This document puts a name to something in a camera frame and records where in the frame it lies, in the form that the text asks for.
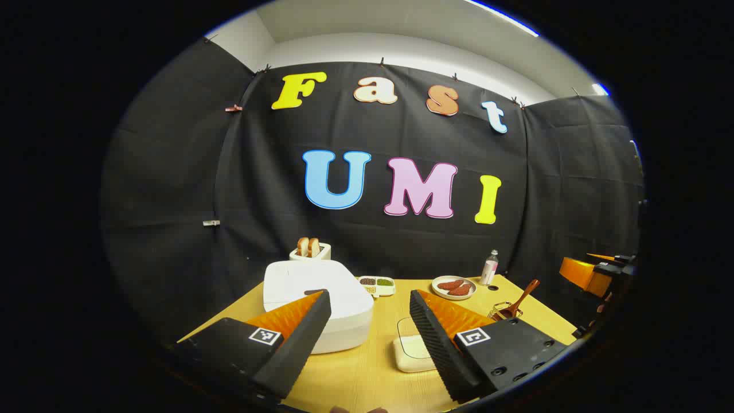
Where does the white round plate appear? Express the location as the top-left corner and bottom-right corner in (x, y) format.
(431, 275), (478, 301)

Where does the metal wire chopstick holder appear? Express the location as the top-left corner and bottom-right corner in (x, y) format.
(489, 302), (524, 322)

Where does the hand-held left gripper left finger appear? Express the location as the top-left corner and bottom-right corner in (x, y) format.
(175, 290), (332, 400)

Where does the white divided bean dish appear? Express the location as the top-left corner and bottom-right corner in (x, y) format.
(357, 276), (396, 297)

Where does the white toaster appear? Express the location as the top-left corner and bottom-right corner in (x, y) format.
(289, 243), (331, 262)

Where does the black backdrop cloth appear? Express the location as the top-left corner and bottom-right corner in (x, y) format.
(100, 37), (646, 345)

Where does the clear container of rice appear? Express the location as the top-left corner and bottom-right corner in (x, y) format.
(393, 317), (439, 373)

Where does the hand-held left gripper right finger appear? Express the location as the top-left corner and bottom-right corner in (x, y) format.
(409, 290), (568, 403)

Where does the brown wooden spoon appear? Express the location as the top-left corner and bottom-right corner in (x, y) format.
(498, 279), (540, 320)

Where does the clear bottle with pink label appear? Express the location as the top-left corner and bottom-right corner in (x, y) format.
(481, 250), (499, 286)

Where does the white rice cooker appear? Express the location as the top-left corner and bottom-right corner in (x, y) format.
(263, 260), (374, 354)

